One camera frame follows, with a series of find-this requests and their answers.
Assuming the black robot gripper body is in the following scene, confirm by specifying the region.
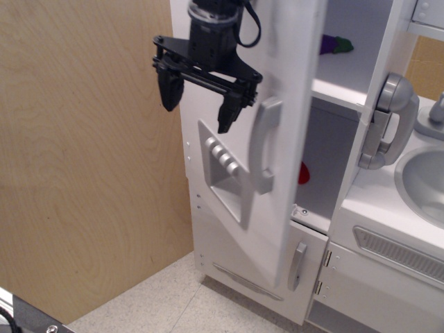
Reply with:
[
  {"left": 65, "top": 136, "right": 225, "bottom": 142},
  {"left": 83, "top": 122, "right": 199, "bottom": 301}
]
[{"left": 153, "top": 19, "right": 262, "bottom": 108}]

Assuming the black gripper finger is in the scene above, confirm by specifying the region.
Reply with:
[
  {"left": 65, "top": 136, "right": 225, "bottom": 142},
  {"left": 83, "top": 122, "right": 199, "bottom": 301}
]
[
  {"left": 218, "top": 91, "right": 244, "bottom": 134},
  {"left": 157, "top": 67, "right": 184, "bottom": 112}
]

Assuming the white fridge door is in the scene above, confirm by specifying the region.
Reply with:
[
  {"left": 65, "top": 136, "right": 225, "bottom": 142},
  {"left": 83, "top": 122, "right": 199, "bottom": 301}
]
[{"left": 180, "top": 1, "right": 327, "bottom": 287}]

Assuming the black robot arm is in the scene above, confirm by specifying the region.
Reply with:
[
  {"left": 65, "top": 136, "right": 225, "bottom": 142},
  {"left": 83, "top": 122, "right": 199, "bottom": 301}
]
[{"left": 153, "top": 1, "right": 262, "bottom": 134}]

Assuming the white toy fridge cabinet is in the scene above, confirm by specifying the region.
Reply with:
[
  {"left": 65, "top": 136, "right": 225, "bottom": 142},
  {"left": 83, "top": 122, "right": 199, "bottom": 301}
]
[{"left": 180, "top": 1, "right": 418, "bottom": 323}]

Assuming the grey ice dispenser panel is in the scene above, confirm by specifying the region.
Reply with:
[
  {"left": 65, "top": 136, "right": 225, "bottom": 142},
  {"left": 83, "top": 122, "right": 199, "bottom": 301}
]
[{"left": 198, "top": 121, "right": 254, "bottom": 230}]

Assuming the red toy apple slice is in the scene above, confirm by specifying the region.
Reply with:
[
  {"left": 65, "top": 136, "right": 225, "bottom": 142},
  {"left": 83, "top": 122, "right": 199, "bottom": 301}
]
[{"left": 298, "top": 162, "right": 311, "bottom": 185}]

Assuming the purple toy eggplant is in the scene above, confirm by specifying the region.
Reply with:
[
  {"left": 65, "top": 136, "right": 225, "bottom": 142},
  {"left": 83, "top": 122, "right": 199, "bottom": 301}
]
[{"left": 319, "top": 34, "right": 354, "bottom": 55}]

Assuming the white door latch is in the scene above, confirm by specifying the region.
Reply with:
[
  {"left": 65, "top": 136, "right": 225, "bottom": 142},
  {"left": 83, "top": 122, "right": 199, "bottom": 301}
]
[{"left": 291, "top": 204, "right": 309, "bottom": 218}]

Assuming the white lower freezer door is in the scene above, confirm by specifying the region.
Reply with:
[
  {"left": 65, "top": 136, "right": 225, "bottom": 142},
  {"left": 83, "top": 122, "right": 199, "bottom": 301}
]
[{"left": 189, "top": 187, "right": 328, "bottom": 325}]

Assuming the grey toy telephone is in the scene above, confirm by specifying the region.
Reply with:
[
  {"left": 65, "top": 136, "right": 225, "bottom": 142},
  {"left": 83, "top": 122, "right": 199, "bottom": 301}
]
[{"left": 359, "top": 73, "right": 420, "bottom": 170}]

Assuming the silver upper cabinet hinge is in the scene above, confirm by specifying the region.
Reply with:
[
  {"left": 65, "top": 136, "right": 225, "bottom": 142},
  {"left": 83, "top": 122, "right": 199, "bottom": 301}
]
[{"left": 323, "top": 250, "right": 332, "bottom": 267}]

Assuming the silver cabinet hinge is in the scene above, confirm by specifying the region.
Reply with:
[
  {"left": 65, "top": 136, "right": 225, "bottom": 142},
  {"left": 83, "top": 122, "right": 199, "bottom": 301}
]
[
  {"left": 323, "top": 250, "right": 332, "bottom": 267},
  {"left": 314, "top": 280, "right": 322, "bottom": 295}
]

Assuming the silver freezer trim strip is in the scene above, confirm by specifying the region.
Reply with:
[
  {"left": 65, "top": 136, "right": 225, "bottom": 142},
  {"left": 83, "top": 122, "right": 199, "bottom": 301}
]
[{"left": 212, "top": 263, "right": 284, "bottom": 302}]

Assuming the grey toy faucet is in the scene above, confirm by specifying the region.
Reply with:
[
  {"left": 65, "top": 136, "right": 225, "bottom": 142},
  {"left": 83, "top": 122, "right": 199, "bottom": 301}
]
[{"left": 414, "top": 93, "right": 443, "bottom": 141}]

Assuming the silver lower cabinet hinge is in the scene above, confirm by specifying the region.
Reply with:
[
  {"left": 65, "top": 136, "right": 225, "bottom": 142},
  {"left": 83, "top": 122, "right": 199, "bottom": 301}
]
[{"left": 314, "top": 280, "right": 322, "bottom": 295}]

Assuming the grey toy sink basin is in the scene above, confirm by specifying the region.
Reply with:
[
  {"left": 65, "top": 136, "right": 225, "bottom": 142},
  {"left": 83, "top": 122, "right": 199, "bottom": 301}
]
[{"left": 395, "top": 146, "right": 443, "bottom": 228}]

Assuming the white upper cabinet door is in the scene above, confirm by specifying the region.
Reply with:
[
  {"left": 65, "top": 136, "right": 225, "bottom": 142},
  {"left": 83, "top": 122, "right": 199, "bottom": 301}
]
[{"left": 408, "top": 0, "right": 443, "bottom": 39}]

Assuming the white toy kitchen counter unit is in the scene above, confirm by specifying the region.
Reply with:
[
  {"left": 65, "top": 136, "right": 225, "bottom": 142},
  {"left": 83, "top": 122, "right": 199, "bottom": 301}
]
[{"left": 296, "top": 99, "right": 443, "bottom": 332}]

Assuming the grey vent grille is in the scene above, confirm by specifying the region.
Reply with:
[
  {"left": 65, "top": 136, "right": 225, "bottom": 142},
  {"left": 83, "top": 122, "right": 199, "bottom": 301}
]
[{"left": 352, "top": 226, "right": 443, "bottom": 284}]

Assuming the grey fridge door handle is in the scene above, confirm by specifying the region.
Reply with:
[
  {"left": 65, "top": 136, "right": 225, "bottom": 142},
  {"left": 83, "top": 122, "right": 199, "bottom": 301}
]
[{"left": 248, "top": 96, "right": 282, "bottom": 195}]

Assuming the black cable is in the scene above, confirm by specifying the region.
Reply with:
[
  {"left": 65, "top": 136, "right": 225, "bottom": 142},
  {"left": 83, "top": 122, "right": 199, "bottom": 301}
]
[{"left": 235, "top": 0, "right": 264, "bottom": 49}]

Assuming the grey freezer door handle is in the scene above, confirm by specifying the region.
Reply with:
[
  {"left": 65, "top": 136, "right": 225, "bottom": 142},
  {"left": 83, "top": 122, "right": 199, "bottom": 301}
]
[{"left": 287, "top": 242, "right": 307, "bottom": 291}]

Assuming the black base with metal rail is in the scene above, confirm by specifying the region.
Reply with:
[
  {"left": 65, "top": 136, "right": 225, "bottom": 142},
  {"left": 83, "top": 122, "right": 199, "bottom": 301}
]
[{"left": 1, "top": 288, "right": 73, "bottom": 333}]

